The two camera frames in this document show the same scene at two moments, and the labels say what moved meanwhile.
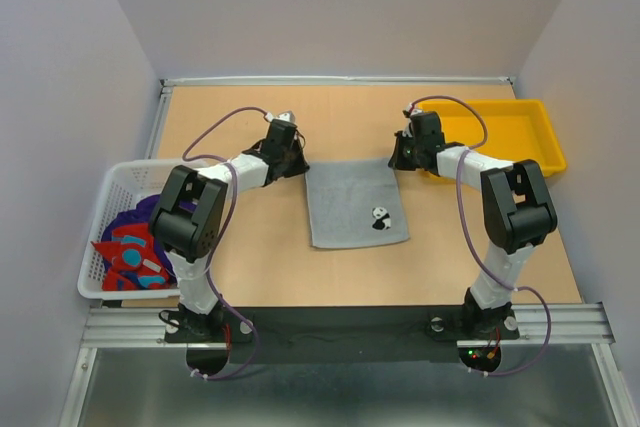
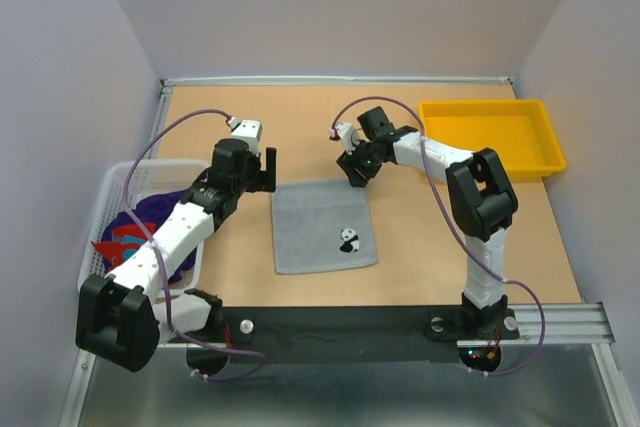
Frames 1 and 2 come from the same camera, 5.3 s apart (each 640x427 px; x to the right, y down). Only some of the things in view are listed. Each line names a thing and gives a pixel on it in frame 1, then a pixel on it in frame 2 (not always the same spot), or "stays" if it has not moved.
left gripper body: [283, 158] to [245, 181]
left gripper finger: [297, 163] to [267, 178]
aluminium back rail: [334, 81] stays
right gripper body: [411, 159] to [364, 159]
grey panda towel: [354, 203] to [322, 225]
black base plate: [342, 335] stays
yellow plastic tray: [509, 129] stays
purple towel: [141, 214] stays
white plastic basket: [125, 185] stays
